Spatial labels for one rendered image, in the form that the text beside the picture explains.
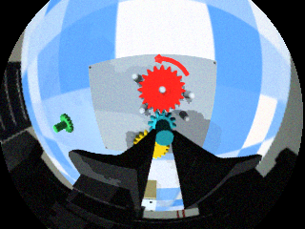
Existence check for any red gear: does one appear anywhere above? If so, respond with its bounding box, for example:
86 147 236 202
137 65 186 114

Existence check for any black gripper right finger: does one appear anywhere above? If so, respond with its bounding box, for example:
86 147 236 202
172 130 263 210

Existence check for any red curved arrow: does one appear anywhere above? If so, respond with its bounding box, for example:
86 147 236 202
155 53 188 76

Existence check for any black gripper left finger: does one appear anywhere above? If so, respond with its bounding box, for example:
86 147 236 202
68 130 156 210

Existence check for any yellow gear with black stripe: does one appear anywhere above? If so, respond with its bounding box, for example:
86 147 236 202
133 130 171 159

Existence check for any teal gear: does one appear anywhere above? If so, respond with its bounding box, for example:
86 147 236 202
149 110 176 146

